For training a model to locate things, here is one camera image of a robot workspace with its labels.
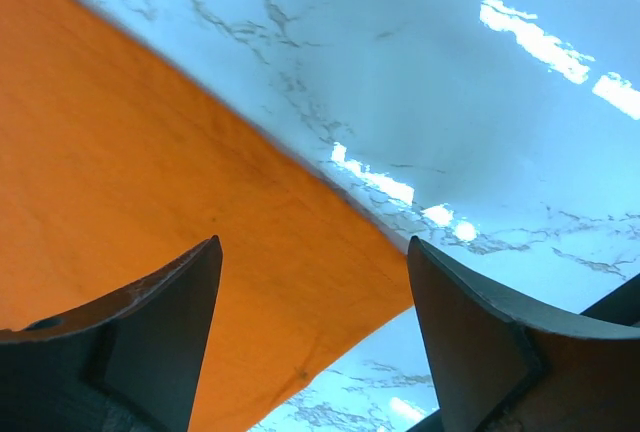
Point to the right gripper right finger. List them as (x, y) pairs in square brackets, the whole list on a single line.
[(503, 361)]

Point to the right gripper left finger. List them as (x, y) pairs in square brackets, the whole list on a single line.
[(127, 361)]

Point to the orange t shirt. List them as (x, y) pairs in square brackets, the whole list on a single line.
[(113, 164)]

